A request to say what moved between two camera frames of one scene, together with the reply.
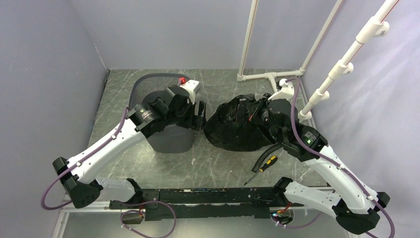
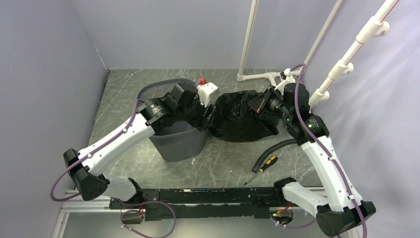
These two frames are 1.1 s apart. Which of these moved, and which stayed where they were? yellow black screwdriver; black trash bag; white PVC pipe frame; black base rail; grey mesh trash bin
Moved: grey mesh trash bin; black trash bag
Stayed: yellow black screwdriver; black base rail; white PVC pipe frame
